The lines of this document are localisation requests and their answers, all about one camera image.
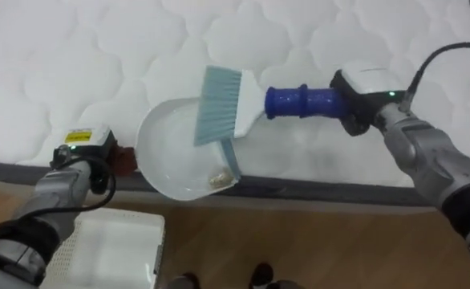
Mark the hand brush with blue handle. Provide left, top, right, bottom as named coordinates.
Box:
left=192, top=64, right=350, bottom=147

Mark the grey bed with white mattress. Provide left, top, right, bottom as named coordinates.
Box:
left=0, top=0, right=470, bottom=208

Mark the pile of swept debris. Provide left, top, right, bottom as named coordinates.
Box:
left=207, top=169, right=235, bottom=189

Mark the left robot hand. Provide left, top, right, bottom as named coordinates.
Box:
left=49, top=124, right=119, bottom=196

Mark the white dustpan with red handle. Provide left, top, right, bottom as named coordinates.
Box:
left=106, top=96, right=242, bottom=202

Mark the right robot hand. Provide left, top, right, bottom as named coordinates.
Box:
left=329, top=60, right=407, bottom=137

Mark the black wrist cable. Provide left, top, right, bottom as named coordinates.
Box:
left=0, top=154, right=118, bottom=246
left=403, top=41, right=470, bottom=161

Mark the white perforated plastic basket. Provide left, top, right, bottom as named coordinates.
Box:
left=38, top=207, right=167, bottom=289

